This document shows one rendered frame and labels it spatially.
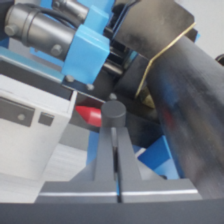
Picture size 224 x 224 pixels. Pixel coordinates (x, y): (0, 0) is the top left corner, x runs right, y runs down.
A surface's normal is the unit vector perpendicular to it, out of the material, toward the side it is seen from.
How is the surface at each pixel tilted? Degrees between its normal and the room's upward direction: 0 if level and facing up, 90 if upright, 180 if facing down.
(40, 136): 0
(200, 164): 90
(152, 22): 0
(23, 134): 0
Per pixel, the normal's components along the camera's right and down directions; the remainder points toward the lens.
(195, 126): -0.79, -0.45
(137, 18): 0.02, 0.67
